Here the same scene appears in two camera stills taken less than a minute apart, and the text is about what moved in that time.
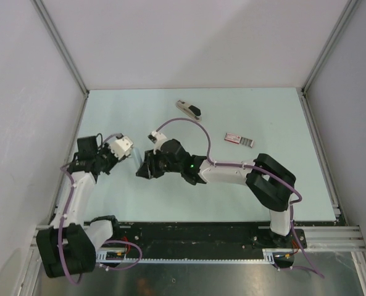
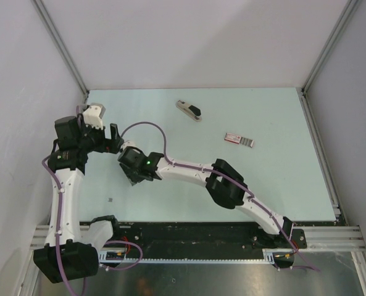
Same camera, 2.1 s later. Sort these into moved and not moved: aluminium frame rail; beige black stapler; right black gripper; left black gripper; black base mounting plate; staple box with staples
Moved: left black gripper; right black gripper
Not moved: black base mounting plate; beige black stapler; staple box with staples; aluminium frame rail
